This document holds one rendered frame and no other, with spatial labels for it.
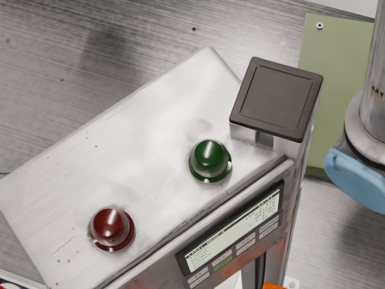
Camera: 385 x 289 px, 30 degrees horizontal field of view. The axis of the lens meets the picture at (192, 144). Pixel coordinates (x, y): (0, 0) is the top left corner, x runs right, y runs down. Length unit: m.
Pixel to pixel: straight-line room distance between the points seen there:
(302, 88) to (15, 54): 0.89
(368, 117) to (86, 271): 0.46
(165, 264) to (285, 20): 0.84
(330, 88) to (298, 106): 0.72
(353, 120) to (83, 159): 0.46
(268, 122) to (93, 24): 0.87
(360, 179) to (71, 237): 0.49
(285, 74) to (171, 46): 0.80
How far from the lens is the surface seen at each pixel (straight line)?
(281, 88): 0.43
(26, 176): 0.45
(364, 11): 1.26
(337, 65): 1.17
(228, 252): 0.52
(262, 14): 1.24
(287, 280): 1.07
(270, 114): 0.42
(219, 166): 0.41
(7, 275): 1.08
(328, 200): 1.11
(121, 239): 0.41
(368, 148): 0.83
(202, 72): 0.46
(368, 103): 0.79
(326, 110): 1.12
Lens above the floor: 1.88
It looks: 67 degrees down
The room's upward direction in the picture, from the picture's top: 12 degrees counter-clockwise
